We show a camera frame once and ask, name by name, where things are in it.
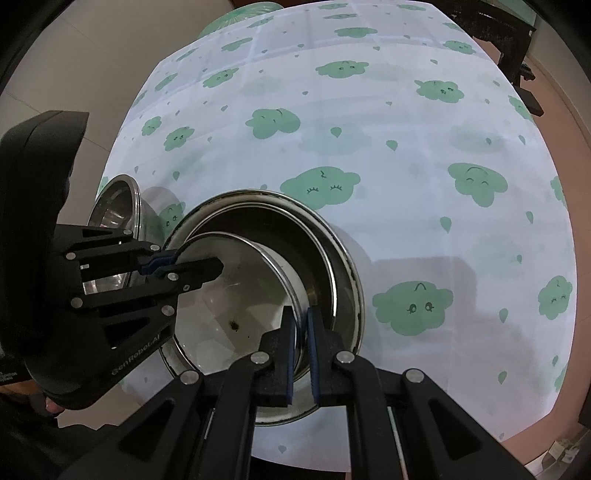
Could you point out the cloud print tablecloth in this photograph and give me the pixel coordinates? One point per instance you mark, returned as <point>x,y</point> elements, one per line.
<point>415,138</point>

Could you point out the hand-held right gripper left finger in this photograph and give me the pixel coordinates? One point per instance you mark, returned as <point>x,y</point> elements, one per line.
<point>288,360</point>

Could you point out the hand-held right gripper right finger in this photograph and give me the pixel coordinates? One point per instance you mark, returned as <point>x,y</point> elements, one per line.
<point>315,360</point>

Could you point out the person's left hand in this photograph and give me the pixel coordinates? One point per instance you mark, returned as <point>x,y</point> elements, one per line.
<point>51,406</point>

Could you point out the small stainless steel bowl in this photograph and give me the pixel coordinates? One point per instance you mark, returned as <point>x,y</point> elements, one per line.
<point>111,212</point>

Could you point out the person's left forearm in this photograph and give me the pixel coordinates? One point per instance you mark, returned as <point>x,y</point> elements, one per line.
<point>27,438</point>

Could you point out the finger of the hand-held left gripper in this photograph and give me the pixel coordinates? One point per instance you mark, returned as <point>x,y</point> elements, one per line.
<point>157,263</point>
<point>198,272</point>

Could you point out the large stainless steel bowl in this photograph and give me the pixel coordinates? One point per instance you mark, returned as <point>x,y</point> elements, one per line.
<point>295,415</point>
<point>346,295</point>
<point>286,221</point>

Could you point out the large white enamel bowl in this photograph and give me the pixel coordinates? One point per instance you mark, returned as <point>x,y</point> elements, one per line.
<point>207,332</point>

